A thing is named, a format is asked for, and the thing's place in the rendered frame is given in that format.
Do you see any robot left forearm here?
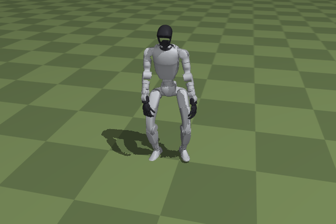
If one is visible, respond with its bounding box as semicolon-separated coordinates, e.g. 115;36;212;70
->
186;74;197;102

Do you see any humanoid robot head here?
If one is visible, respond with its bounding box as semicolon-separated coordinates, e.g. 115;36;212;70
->
157;25;174;51

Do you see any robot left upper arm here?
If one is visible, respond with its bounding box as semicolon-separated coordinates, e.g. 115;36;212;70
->
177;48;192;82

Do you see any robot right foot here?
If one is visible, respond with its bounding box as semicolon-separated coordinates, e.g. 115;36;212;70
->
149;146;163;161

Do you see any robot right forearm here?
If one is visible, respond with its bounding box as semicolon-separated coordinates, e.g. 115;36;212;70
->
141;72;150;101

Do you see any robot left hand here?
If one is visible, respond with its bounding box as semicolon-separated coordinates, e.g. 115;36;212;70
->
188;98;197;119

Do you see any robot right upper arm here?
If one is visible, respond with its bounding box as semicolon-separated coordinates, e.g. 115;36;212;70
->
143;47;154;79

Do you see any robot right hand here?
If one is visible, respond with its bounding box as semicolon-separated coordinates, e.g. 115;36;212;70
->
142;95;155;117

